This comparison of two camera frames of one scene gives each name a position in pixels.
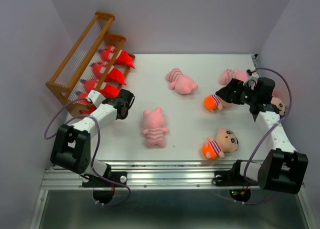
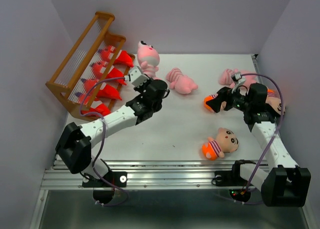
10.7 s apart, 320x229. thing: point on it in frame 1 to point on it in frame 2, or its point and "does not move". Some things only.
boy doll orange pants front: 226,141 does not move
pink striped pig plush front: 154,121 to 148,59
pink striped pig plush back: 182,83 does not move
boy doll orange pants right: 278,103 does not move
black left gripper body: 125,116 to 143,87
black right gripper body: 242,94 to 232,99
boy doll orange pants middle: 213,102 does not move
